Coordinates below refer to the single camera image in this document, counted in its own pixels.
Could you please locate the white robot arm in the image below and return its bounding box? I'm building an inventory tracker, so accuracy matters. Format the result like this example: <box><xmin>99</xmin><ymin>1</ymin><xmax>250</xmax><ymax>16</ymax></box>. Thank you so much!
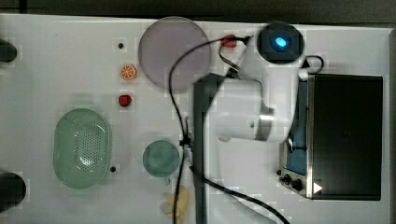
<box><xmin>191</xmin><ymin>21</ymin><xmax>304</xmax><ymax>224</ymax></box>

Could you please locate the green oval strainer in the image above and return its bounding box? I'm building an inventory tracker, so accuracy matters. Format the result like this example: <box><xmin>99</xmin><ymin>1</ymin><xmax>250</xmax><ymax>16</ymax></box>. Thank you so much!
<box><xmin>52</xmin><ymin>108</ymin><xmax>112</xmax><ymax>189</ymax></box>

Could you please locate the green mug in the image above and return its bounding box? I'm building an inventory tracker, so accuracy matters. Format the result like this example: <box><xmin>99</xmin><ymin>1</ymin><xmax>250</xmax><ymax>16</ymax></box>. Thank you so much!
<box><xmin>142</xmin><ymin>140</ymin><xmax>180</xmax><ymax>186</ymax></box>

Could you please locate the red strawberry toy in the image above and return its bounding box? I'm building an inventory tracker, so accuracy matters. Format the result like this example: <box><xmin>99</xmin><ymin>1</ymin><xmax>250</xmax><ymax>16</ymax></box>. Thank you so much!
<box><xmin>118</xmin><ymin>94</ymin><xmax>132</xmax><ymax>107</ymax></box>
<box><xmin>220</xmin><ymin>35</ymin><xmax>237</xmax><ymax>49</ymax></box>

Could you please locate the orange slice toy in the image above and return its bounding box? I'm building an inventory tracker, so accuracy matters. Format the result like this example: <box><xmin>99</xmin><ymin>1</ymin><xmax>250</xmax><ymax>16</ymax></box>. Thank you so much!
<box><xmin>120</xmin><ymin>64</ymin><xmax>137</xmax><ymax>80</ymax></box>

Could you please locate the grey round plate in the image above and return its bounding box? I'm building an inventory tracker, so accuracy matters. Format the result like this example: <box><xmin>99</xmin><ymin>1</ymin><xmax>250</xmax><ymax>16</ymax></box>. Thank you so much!
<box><xmin>138</xmin><ymin>17</ymin><xmax>211</xmax><ymax>92</ymax></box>

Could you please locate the yellow banana toy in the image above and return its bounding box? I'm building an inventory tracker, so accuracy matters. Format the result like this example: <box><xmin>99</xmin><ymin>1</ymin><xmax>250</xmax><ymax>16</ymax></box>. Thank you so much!
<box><xmin>160</xmin><ymin>186</ymin><xmax>190</xmax><ymax>224</ymax></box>

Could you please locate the black toaster oven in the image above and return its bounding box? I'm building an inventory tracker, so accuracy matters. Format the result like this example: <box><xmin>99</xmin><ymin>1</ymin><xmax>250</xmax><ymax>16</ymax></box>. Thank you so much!
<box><xmin>277</xmin><ymin>74</ymin><xmax>383</xmax><ymax>201</ymax></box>

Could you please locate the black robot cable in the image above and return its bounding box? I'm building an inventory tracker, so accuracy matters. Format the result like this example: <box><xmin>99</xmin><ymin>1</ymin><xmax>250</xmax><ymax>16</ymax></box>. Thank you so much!
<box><xmin>167</xmin><ymin>35</ymin><xmax>292</xmax><ymax>224</ymax></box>

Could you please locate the black post upper left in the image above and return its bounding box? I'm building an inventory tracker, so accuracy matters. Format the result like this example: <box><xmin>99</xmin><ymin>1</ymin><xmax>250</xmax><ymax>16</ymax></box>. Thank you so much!
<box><xmin>0</xmin><ymin>39</ymin><xmax>18</xmax><ymax>63</ymax></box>

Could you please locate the black post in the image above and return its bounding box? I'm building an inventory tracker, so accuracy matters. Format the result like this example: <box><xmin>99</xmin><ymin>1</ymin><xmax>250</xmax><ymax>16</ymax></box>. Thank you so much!
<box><xmin>0</xmin><ymin>39</ymin><xmax>18</xmax><ymax>63</ymax></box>
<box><xmin>0</xmin><ymin>173</ymin><xmax>26</xmax><ymax>213</ymax></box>

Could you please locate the black post lower left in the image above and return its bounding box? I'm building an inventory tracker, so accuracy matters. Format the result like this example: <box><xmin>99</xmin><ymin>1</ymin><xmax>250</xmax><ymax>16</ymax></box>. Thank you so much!
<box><xmin>0</xmin><ymin>173</ymin><xmax>26</xmax><ymax>213</ymax></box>

